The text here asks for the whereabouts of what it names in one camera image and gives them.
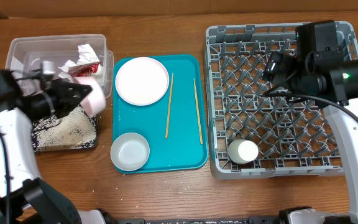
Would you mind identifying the white napkin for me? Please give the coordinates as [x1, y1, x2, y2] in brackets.
[58, 44, 105, 83]

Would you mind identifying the large white plate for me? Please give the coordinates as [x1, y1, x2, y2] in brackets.
[115, 57, 170, 106]

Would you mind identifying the wooden chopstick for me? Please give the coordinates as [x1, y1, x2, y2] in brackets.
[165, 73, 174, 139]
[193, 78, 203, 145]

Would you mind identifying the teal serving tray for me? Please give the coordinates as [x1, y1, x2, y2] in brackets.
[112, 54, 208, 173]

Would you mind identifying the white paper cup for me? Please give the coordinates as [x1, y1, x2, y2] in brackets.
[227, 139, 259, 164]

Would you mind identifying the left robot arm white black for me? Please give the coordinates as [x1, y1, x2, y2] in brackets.
[0, 69, 105, 223]

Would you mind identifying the black waste tray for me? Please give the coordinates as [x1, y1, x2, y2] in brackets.
[31, 105, 99, 152]

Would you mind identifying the pink bowl with rice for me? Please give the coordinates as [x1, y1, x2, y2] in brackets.
[74, 77, 106, 117]

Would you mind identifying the grey shallow bowl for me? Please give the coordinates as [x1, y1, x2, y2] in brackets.
[110, 133, 150, 172]

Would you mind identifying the right wooden chopstick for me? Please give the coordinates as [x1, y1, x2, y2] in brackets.
[193, 78, 203, 145]

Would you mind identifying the left wooden chopstick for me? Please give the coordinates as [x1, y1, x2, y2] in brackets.
[165, 73, 174, 139]

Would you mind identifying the clear plastic waste bin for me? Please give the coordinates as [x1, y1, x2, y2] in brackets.
[6, 34, 114, 98]

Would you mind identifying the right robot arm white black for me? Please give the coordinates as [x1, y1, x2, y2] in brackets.
[262, 21, 358, 223]

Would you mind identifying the grey dishwasher rack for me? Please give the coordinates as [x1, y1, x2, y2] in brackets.
[204, 23, 343, 179]

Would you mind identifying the pile of rice grains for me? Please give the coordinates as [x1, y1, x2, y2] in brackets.
[34, 107, 98, 149]

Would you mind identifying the red stained plastic wrapper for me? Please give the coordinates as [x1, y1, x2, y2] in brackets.
[68, 62, 100, 77]

